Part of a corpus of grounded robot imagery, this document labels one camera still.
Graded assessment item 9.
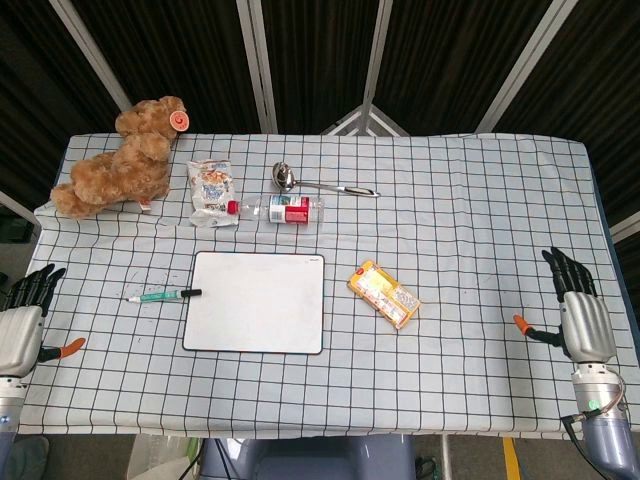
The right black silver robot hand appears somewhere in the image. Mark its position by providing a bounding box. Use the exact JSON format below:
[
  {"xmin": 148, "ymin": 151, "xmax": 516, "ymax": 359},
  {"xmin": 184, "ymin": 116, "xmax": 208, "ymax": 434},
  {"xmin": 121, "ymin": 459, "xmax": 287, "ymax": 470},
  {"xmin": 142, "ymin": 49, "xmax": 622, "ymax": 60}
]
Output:
[{"xmin": 513, "ymin": 246, "xmax": 622, "ymax": 365}]

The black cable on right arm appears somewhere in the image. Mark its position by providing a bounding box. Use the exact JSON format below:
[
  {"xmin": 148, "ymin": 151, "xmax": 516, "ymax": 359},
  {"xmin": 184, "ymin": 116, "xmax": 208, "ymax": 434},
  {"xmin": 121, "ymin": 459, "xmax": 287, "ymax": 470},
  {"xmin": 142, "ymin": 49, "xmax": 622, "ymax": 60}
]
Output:
[{"xmin": 560, "ymin": 410, "xmax": 601, "ymax": 447}]

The green marker pen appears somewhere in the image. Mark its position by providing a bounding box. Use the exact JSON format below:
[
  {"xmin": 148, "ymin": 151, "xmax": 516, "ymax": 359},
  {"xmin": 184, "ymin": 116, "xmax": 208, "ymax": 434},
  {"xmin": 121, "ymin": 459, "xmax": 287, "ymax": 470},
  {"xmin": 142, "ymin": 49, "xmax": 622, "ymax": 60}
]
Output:
[{"xmin": 127, "ymin": 288, "xmax": 204, "ymax": 304}]

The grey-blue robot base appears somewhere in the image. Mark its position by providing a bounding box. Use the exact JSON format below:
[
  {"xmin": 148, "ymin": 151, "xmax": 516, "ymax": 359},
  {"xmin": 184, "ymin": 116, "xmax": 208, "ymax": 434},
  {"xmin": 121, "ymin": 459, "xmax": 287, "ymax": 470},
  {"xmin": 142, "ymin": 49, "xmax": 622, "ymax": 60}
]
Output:
[{"xmin": 199, "ymin": 434, "xmax": 416, "ymax": 480}]

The triangular white metal stand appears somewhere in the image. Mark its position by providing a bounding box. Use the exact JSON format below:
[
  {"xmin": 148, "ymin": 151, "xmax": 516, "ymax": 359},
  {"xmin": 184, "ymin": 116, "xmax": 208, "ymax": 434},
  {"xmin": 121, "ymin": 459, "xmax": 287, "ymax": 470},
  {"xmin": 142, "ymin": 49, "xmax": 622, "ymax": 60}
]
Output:
[{"xmin": 322, "ymin": 103, "xmax": 411, "ymax": 137}]

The white snack bag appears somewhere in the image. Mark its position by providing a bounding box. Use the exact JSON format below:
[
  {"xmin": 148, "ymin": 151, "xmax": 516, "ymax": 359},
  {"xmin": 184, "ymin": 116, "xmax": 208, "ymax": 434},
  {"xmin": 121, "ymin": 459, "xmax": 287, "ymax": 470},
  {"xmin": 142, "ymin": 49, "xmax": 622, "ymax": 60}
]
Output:
[{"xmin": 186, "ymin": 158, "xmax": 240, "ymax": 229}]

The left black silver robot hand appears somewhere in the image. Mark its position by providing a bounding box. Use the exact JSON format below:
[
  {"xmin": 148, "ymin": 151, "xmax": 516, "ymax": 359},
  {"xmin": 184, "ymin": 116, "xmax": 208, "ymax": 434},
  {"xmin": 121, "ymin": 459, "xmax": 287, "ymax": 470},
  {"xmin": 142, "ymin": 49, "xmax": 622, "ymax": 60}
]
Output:
[{"xmin": 0, "ymin": 263, "xmax": 87, "ymax": 377}]

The white aluminium frame post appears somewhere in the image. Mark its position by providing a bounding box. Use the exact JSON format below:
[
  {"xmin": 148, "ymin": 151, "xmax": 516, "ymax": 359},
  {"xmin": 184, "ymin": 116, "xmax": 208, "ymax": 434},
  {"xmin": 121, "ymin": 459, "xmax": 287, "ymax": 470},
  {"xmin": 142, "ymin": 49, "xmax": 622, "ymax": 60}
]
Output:
[
  {"xmin": 48, "ymin": 0, "xmax": 134, "ymax": 114},
  {"xmin": 474, "ymin": 0, "xmax": 581, "ymax": 134},
  {"xmin": 359, "ymin": 0, "xmax": 396, "ymax": 114},
  {"xmin": 235, "ymin": 0, "xmax": 279, "ymax": 135}
]

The white checked tablecloth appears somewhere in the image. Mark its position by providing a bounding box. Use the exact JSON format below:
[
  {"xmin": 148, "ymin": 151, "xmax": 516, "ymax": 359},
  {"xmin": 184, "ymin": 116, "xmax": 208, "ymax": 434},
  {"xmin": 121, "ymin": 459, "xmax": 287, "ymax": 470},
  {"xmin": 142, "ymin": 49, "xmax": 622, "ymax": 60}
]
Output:
[{"xmin": 0, "ymin": 132, "xmax": 624, "ymax": 442}]

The yellow snack box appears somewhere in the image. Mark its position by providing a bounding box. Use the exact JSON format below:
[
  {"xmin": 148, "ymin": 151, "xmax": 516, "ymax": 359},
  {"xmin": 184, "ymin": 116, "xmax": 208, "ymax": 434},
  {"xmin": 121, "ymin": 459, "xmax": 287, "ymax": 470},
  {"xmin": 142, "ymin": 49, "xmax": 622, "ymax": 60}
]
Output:
[{"xmin": 347, "ymin": 259, "xmax": 422, "ymax": 331}]

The brown plush teddy bear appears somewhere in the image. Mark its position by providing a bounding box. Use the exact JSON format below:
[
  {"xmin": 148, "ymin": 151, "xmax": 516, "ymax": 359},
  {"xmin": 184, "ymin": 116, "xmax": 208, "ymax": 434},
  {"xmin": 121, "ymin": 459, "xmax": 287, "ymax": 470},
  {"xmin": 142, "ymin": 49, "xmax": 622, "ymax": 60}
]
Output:
[{"xmin": 49, "ymin": 96, "xmax": 190, "ymax": 219}]

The black corrugated partition panel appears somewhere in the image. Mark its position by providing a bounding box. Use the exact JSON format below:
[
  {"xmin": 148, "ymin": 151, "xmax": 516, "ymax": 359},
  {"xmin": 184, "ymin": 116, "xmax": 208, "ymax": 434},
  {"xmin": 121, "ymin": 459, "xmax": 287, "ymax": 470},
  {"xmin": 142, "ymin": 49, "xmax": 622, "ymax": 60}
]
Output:
[
  {"xmin": 0, "ymin": 0, "xmax": 121, "ymax": 201},
  {"xmin": 492, "ymin": 0, "xmax": 640, "ymax": 226},
  {"xmin": 259, "ymin": 0, "xmax": 381, "ymax": 135},
  {"xmin": 372, "ymin": 0, "xmax": 561, "ymax": 135},
  {"xmin": 69, "ymin": 0, "xmax": 266, "ymax": 135}
]

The stainless steel ladle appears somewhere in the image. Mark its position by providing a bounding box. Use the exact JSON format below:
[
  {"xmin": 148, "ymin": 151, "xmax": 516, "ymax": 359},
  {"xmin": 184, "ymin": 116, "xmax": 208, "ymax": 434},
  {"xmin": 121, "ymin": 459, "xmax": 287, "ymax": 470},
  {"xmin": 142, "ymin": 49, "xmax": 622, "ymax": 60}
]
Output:
[{"xmin": 271, "ymin": 161, "xmax": 381, "ymax": 198}]

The white whiteboard with black rim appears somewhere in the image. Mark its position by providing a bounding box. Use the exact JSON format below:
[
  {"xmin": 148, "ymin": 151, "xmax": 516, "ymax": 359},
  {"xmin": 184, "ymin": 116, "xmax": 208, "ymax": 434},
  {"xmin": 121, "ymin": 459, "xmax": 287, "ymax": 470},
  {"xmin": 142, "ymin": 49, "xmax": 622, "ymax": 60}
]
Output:
[{"xmin": 182, "ymin": 251, "xmax": 325, "ymax": 356}]

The braided cable on right wrist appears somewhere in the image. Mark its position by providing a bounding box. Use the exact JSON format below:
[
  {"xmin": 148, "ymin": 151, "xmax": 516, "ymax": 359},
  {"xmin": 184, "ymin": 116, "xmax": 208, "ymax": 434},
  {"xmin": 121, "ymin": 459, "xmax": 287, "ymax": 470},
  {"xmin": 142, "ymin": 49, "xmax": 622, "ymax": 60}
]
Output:
[{"xmin": 597, "ymin": 372, "xmax": 629, "ymax": 417}]

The clear plastic bottle red cap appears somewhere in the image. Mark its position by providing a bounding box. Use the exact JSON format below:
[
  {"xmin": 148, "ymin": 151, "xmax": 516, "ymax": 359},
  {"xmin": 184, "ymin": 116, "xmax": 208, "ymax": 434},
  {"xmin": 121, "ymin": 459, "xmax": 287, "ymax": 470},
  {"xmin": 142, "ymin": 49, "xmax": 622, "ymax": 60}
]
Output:
[{"xmin": 226, "ymin": 194, "xmax": 326, "ymax": 226}]

